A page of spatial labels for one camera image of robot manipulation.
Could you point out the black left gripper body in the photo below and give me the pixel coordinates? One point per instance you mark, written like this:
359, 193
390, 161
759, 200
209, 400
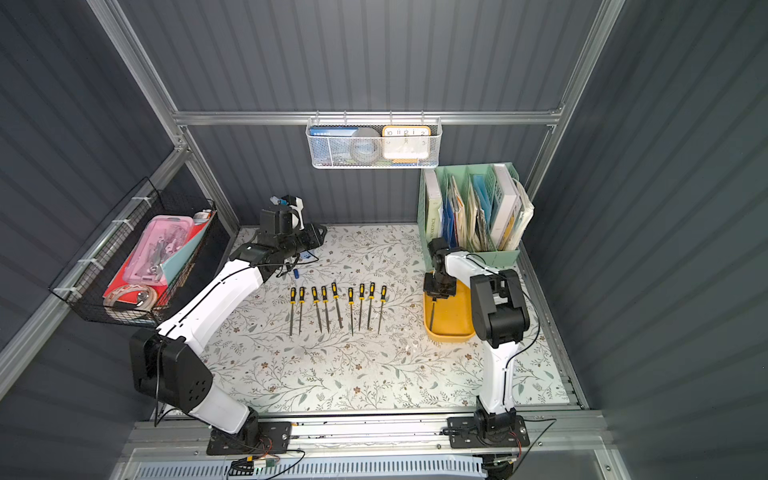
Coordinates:
313, 237

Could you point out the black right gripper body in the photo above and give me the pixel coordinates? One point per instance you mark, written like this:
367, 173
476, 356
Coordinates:
438, 285

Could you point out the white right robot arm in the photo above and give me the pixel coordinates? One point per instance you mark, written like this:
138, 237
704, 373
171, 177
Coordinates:
499, 317

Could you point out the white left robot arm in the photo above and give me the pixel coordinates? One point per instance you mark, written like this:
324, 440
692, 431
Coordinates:
167, 361

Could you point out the yellow plastic storage tray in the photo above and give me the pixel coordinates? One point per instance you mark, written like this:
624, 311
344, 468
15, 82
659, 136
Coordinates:
453, 317

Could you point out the green file organizer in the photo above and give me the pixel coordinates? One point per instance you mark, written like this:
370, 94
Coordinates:
455, 203

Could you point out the blue box in mesh basket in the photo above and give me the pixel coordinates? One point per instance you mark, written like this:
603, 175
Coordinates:
329, 145

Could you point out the pink plastic tool case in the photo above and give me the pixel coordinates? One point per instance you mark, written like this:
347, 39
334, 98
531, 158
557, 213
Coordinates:
162, 238

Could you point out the white book in organizer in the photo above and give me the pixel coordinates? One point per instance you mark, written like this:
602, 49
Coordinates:
512, 209

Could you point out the grey tape roll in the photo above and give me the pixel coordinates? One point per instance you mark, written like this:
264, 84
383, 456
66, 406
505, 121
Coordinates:
365, 146

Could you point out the red folder in basket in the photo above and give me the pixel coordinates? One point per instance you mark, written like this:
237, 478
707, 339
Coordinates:
121, 298

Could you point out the yellow white clock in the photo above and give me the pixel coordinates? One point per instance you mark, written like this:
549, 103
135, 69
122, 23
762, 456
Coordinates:
406, 143

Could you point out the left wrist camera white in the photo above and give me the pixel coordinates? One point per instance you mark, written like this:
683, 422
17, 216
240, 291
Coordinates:
296, 207

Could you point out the white mesh wall basket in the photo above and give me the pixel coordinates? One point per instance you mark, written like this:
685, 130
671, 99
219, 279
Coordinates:
434, 123

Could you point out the black wire wall basket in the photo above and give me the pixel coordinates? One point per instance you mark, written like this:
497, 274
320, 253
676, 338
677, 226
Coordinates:
83, 286

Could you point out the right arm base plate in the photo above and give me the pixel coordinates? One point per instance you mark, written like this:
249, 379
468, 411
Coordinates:
495, 431

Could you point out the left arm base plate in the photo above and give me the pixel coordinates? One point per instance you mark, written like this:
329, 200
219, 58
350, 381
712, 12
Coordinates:
254, 438

